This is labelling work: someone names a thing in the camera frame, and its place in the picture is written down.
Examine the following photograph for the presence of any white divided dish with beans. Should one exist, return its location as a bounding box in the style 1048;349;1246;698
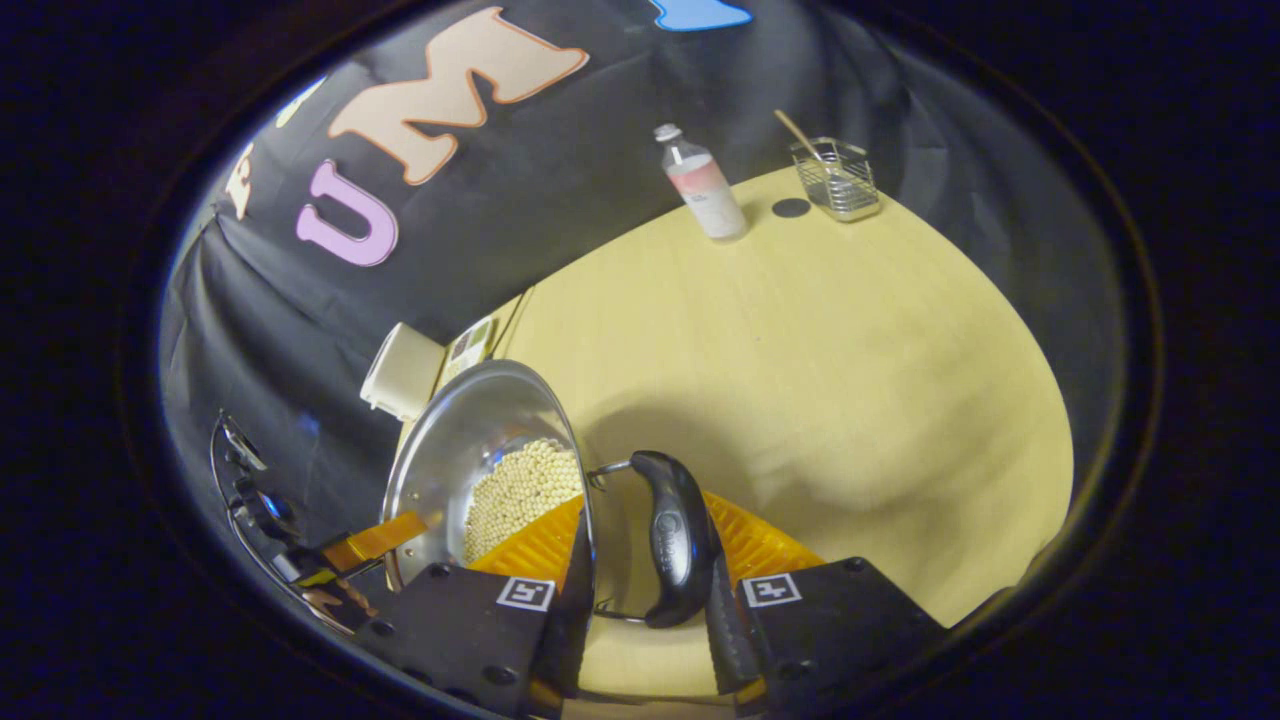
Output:
440;316;498;386

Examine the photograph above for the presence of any steel pot with black handles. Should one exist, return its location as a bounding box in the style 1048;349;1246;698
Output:
380;358;723;631

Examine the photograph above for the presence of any black backdrop cloth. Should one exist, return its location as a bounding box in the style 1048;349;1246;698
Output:
158;0;1131;601

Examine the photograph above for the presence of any metal wire holder basket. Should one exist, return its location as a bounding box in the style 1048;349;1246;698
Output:
795;137;883;223

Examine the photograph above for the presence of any pile of yellow beans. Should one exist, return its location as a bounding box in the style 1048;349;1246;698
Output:
462;437;585;564

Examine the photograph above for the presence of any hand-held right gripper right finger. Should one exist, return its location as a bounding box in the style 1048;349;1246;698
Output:
700;490;948;719

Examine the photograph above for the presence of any white toaster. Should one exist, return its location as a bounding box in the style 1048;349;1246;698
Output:
360;322;446;422

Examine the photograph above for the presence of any clear bottle with white label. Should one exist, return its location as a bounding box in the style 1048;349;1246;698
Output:
654;123;750;244

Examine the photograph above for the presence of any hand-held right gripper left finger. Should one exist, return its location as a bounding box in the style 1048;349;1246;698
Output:
352;495;598;719

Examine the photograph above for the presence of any wooden stick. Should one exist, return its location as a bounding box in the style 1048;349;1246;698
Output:
773;108;831;166

